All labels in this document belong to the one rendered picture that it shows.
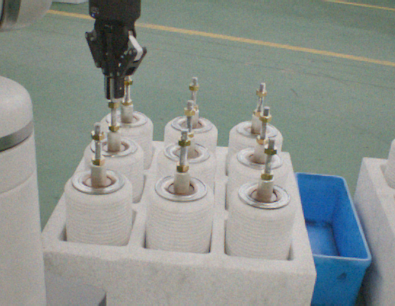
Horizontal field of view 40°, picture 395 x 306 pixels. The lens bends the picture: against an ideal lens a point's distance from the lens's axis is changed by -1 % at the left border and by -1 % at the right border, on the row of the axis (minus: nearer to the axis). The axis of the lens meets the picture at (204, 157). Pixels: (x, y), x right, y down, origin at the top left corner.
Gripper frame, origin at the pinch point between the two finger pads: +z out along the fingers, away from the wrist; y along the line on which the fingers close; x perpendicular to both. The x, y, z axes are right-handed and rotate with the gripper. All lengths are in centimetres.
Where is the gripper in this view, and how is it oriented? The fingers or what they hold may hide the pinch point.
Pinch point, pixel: (114, 87)
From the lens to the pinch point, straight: 85.3
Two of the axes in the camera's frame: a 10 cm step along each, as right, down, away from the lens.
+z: -0.7, 9.0, 4.3
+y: 6.9, 3.6, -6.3
